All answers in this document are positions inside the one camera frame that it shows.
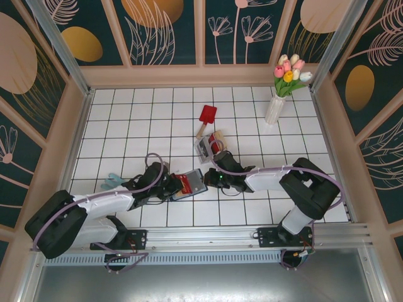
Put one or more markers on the blue fabric card holder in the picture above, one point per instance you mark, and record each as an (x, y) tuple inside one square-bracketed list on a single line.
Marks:
[(198, 188)]

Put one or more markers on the red bank card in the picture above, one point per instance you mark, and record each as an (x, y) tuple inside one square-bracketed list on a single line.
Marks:
[(185, 185), (215, 138)]

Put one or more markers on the grey VIP card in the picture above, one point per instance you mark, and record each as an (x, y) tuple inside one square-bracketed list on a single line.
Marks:
[(195, 181)]

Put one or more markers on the clear acrylic card box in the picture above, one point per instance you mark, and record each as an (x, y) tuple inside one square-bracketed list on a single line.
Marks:
[(204, 159)]

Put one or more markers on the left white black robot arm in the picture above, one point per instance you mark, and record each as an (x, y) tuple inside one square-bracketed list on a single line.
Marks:
[(104, 203)]

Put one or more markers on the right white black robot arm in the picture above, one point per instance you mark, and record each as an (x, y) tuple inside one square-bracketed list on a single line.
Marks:
[(263, 182)]

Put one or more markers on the black LOGO bank card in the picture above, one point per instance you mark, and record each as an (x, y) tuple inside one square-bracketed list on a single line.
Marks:
[(204, 151)]

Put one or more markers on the teal plastic toy rake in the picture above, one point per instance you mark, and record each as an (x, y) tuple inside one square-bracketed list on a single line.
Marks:
[(113, 181)]

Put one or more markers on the red toy shovel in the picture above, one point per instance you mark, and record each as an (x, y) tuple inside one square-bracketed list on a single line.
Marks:
[(208, 114)]

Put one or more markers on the white ribbed vase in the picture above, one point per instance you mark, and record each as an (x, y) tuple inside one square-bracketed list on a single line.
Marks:
[(273, 110)]

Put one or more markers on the grey metal sheet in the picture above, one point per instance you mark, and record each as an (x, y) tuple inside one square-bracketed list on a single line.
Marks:
[(201, 283)]

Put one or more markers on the artificial tulip bouquet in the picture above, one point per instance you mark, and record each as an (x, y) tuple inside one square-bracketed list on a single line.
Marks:
[(288, 75)]

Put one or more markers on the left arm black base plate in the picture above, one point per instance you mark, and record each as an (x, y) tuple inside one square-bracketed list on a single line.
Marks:
[(138, 236)]

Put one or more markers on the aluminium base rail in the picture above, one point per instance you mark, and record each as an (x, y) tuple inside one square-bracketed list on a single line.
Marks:
[(201, 234)]

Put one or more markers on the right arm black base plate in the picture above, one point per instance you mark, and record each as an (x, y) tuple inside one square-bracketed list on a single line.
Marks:
[(267, 236)]

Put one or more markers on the aluminium side rail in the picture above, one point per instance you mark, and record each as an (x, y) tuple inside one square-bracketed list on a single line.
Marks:
[(328, 141), (79, 126)]

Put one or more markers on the aluminium corner post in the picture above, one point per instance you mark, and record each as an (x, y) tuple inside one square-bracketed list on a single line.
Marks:
[(63, 47), (336, 47)]

